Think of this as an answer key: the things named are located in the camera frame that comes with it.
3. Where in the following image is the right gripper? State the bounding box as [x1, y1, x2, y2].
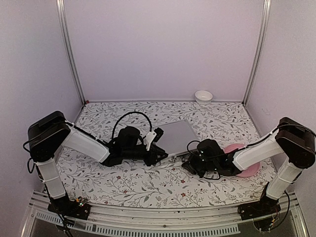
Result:
[182, 152, 218, 179]

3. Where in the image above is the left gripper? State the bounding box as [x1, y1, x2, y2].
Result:
[122, 144, 168, 166]

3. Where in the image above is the aluminium poker case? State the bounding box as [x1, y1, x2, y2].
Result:
[156, 119, 198, 158]

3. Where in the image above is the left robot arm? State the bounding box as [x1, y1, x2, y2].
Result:
[23, 111, 168, 214]

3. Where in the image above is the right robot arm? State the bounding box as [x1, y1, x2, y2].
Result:
[182, 117, 316, 215]

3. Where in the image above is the floral table mat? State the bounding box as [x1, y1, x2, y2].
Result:
[57, 102, 276, 208]

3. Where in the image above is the pink plate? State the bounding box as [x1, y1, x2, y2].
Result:
[224, 143, 260, 178]

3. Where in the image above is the white bowl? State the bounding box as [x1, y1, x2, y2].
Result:
[195, 90, 213, 105]

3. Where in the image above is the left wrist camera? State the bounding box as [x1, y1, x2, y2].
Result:
[143, 127, 164, 151]

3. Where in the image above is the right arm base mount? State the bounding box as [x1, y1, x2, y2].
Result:
[237, 197, 281, 220]

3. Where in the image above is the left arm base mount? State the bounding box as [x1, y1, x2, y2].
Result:
[48, 196, 91, 220]

